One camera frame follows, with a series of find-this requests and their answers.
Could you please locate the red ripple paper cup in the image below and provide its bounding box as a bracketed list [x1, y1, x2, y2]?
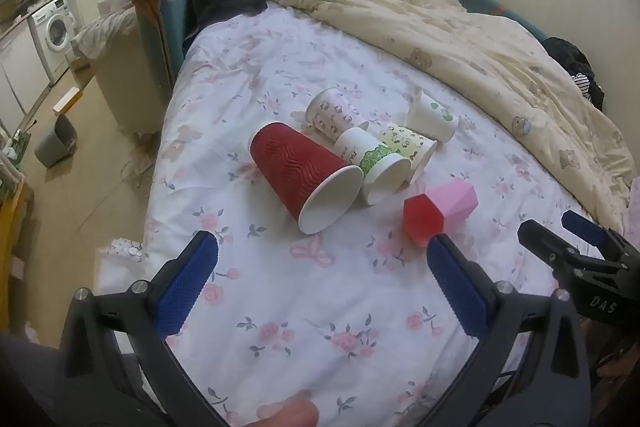
[249, 122, 365, 236]

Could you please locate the yellow table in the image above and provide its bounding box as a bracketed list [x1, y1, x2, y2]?
[0, 167, 31, 288]

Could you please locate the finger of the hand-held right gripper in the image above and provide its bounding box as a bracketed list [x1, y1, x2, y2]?
[561, 210, 640, 264]
[517, 219, 603, 280]

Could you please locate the white panda print paper cup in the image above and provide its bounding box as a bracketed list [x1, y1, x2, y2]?
[306, 88, 371, 146]

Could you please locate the white kitchen cabinet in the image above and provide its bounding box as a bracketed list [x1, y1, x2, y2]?
[0, 14, 53, 132]

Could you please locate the beige armchair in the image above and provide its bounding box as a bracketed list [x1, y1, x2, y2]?
[72, 4, 173, 138]

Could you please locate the white green label paper cup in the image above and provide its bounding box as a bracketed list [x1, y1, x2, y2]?
[334, 127, 412, 206]

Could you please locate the cream bear print quilt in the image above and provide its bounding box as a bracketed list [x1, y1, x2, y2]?
[261, 0, 640, 235]

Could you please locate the person's left hand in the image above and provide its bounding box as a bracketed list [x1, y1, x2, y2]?
[256, 389, 321, 427]

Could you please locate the small cardboard box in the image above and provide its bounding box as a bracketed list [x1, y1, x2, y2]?
[52, 87, 83, 114]

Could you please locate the white washing machine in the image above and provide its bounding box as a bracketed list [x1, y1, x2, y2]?
[26, 0, 81, 88]

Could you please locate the green panda print paper cup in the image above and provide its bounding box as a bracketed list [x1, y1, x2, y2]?
[377, 122, 437, 188]

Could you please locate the teal mattress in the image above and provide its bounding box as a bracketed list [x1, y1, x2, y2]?
[452, 0, 546, 42]

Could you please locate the white green dotted paper cup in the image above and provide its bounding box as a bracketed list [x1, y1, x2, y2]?
[404, 90, 460, 144]

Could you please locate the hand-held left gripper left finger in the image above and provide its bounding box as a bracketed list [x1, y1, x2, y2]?
[60, 229, 231, 427]

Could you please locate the pink red faceted cup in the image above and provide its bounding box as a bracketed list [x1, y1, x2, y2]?
[403, 180, 479, 249]

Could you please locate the grey trash bin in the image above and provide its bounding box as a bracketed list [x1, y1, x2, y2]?
[34, 112, 79, 168]

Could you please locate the teal cushion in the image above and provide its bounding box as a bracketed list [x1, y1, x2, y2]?
[131, 0, 201, 92]

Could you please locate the printed white box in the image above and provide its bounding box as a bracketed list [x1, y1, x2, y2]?
[97, 237, 147, 264]

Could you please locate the black striped clothing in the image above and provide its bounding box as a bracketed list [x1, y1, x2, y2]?
[542, 36, 607, 112]

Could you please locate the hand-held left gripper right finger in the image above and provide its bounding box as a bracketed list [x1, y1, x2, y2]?
[425, 233, 596, 427]

